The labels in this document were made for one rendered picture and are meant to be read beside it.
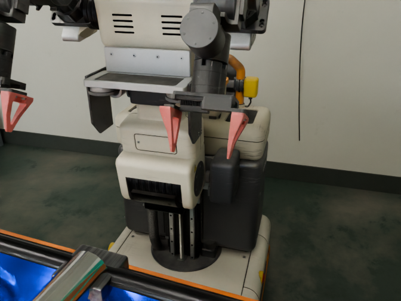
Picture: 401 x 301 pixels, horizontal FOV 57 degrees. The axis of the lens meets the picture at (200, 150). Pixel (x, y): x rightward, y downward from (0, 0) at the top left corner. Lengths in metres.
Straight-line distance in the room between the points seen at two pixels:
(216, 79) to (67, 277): 0.45
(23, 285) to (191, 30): 0.41
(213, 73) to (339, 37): 1.73
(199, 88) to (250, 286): 0.92
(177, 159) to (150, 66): 0.26
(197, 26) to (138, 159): 0.56
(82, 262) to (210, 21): 0.41
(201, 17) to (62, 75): 2.36
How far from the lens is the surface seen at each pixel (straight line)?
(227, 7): 0.64
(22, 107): 0.81
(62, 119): 3.01
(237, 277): 1.41
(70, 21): 1.04
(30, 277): 0.26
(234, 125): 0.58
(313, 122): 2.42
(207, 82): 0.60
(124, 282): 0.22
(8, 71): 0.83
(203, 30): 0.55
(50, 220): 2.29
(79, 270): 0.22
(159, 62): 0.91
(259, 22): 0.88
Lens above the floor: 1.27
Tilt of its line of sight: 26 degrees down
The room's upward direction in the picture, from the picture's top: straight up
